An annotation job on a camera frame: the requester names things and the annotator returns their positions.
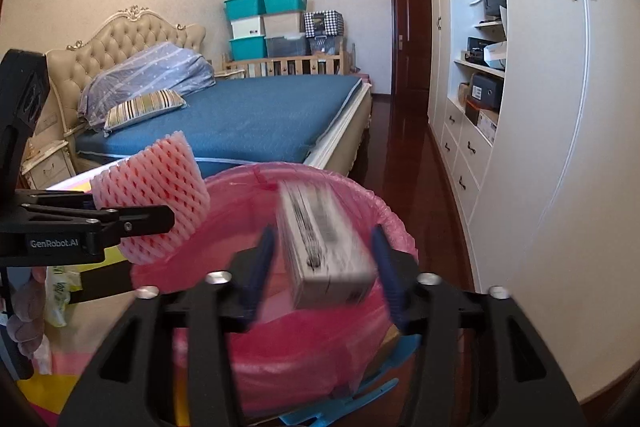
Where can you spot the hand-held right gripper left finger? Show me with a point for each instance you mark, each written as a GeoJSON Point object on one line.
{"type": "Point", "coordinates": [260, 267]}

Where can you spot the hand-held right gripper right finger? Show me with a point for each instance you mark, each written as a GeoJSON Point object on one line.
{"type": "Point", "coordinates": [386, 272]}

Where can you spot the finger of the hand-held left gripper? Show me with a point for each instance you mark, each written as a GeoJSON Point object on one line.
{"type": "Point", "coordinates": [145, 219]}
{"type": "Point", "coordinates": [105, 284]}

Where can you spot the pink foam fruit net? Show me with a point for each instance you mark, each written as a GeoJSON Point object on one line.
{"type": "Point", "coordinates": [160, 177]}

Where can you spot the small grey cardboard box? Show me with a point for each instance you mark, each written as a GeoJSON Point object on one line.
{"type": "Point", "coordinates": [320, 247]}

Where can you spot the bin with pink bag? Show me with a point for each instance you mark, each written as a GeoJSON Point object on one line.
{"type": "Point", "coordinates": [310, 347]}

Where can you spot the person's left hand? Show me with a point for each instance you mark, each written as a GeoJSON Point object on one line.
{"type": "Point", "coordinates": [27, 307]}

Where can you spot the green printed plastic packet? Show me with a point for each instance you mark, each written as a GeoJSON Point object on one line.
{"type": "Point", "coordinates": [60, 294]}

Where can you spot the cream nightstand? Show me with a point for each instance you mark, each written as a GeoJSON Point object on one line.
{"type": "Point", "coordinates": [47, 167]}

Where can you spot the striped colourful tablecloth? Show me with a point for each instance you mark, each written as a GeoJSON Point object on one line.
{"type": "Point", "coordinates": [65, 181]}

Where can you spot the beige tufted headboard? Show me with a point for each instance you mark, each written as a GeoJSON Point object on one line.
{"type": "Point", "coordinates": [115, 37]}

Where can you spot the striped pillow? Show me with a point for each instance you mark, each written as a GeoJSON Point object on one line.
{"type": "Point", "coordinates": [145, 104]}

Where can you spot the blue-grey patterned duvet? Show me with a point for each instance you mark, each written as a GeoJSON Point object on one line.
{"type": "Point", "coordinates": [150, 72]}

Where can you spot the bed with blue cover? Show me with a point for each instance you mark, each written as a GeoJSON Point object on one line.
{"type": "Point", "coordinates": [260, 112]}

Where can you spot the brown cardboard box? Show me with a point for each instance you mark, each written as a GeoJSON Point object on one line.
{"type": "Point", "coordinates": [482, 119]}

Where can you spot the teal storage box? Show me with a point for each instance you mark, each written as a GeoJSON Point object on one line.
{"type": "Point", "coordinates": [286, 1]}
{"type": "Point", "coordinates": [244, 8]}
{"type": "Point", "coordinates": [247, 49]}

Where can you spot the black safe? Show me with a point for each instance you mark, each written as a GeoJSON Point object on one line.
{"type": "Point", "coordinates": [487, 91]}

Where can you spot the white storage box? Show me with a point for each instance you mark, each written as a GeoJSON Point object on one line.
{"type": "Point", "coordinates": [247, 28]}

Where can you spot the grey transparent storage box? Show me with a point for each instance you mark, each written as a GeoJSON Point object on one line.
{"type": "Point", "coordinates": [285, 46]}

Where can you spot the dark bag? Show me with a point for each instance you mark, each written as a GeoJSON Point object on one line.
{"type": "Point", "coordinates": [325, 45]}

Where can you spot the white wardrobe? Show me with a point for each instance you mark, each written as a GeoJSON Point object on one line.
{"type": "Point", "coordinates": [550, 107]}

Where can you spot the beige storage box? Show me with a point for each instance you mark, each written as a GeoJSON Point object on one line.
{"type": "Point", "coordinates": [284, 24]}

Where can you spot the black device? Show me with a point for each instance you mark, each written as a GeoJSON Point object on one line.
{"type": "Point", "coordinates": [475, 49]}

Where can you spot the dark wooden door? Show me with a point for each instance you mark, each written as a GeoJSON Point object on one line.
{"type": "Point", "coordinates": [410, 32]}

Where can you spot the white flat box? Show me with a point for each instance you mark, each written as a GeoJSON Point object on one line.
{"type": "Point", "coordinates": [495, 54]}

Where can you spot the black white checkered bag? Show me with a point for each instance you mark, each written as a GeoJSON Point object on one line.
{"type": "Point", "coordinates": [324, 24]}

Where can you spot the wooden crib rail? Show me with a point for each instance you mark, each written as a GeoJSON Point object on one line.
{"type": "Point", "coordinates": [280, 64]}

